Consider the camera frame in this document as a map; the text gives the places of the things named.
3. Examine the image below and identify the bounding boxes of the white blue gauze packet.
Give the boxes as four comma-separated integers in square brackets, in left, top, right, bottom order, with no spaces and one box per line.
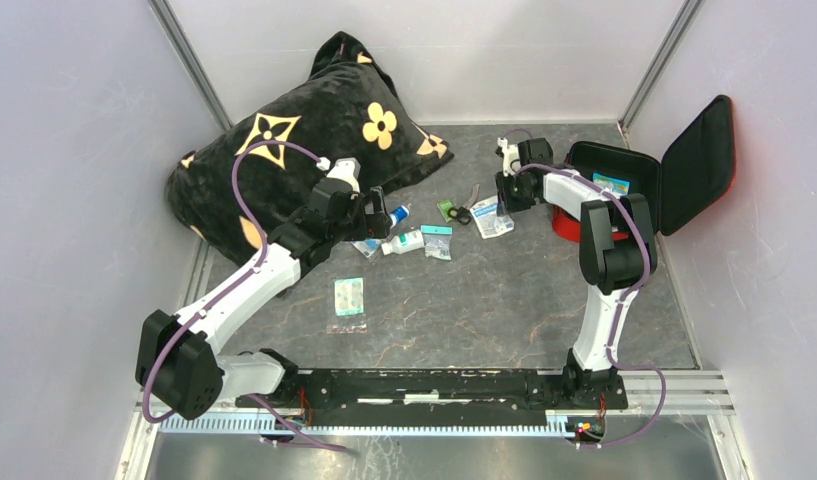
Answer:
[469,196,515,240]

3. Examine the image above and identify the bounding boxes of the black handled scissors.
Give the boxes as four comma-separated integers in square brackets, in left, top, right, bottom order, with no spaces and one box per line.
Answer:
[447,184,480,225]

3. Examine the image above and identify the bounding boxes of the small clear zip bag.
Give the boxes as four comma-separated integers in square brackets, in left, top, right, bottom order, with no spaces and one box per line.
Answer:
[420,225,453,261]

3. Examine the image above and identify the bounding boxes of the blue white wipes pack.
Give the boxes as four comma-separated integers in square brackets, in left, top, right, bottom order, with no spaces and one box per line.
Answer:
[592,173,631,196]

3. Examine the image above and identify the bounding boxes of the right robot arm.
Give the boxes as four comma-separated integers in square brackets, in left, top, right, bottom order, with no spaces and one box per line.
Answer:
[495,137,657,408]

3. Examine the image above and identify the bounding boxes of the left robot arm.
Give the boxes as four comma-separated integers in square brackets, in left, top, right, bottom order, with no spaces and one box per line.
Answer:
[135,179,409,423]

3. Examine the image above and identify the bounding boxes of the red medicine kit case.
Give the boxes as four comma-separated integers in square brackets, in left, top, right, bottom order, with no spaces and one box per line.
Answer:
[564,95,737,236]

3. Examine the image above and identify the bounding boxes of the white bottle blue label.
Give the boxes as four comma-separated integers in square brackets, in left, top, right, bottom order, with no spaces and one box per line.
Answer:
[388,205,410,229]

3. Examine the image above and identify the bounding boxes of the blue white clear packet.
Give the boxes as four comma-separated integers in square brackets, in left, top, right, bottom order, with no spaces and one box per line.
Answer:
[351,239,382,261]

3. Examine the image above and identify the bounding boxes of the white bottle green label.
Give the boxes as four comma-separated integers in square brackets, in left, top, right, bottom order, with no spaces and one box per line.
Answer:
[381,230,425,256]

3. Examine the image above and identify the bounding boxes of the small green packet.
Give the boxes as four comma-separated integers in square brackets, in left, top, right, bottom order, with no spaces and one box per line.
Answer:
[436,200,457,222]

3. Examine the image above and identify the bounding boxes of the teal plaster packet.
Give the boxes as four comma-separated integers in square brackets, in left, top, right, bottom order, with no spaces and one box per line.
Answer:
[334,278,364,316]

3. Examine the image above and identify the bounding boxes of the black pillow with gold flowers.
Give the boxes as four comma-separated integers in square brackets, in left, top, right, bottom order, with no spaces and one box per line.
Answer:
[164,31,454,265]

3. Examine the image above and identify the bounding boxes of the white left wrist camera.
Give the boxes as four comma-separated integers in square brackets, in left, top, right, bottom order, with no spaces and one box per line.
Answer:
[316,157,361,193]

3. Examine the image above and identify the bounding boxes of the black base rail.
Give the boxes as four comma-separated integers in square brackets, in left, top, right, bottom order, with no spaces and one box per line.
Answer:
[266,368,629,427]

